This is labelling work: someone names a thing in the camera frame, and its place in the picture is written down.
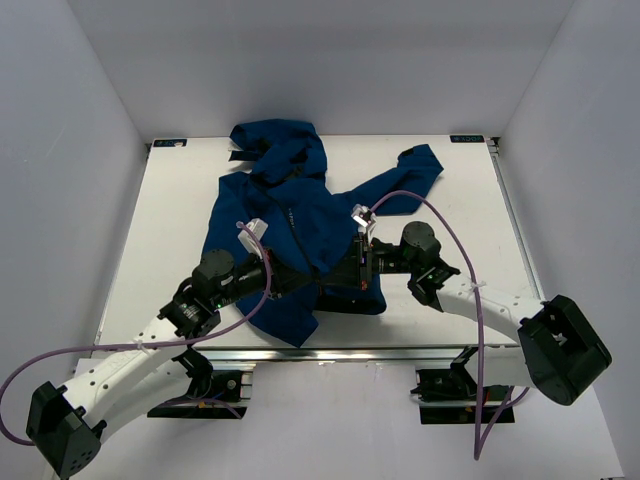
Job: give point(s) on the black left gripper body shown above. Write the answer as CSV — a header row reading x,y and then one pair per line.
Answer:
x,y
252,278

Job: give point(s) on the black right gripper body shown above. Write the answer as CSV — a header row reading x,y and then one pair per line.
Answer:
x,y
378,260

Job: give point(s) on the blue zip-up jacket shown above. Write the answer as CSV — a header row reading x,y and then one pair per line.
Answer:
x,y
309,228

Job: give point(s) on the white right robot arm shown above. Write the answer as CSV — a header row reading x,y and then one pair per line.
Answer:
x,y
555,349

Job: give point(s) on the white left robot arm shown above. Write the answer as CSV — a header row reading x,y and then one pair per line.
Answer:
x,y
69,423

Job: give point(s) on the right blue table label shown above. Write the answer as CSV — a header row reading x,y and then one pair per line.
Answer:
x,y
467,138

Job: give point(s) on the blue table label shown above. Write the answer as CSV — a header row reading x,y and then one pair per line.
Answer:
x,y
467,138
169,143

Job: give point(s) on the left blue table label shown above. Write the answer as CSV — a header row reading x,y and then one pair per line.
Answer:
x,y
169,143

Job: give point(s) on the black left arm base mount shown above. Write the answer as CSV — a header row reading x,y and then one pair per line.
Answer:
x,y
213,392

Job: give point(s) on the aluminium table front rail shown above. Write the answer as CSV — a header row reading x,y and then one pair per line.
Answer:
x,y
410,355

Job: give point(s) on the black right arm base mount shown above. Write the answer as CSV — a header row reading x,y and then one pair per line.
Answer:
x,y
447,395

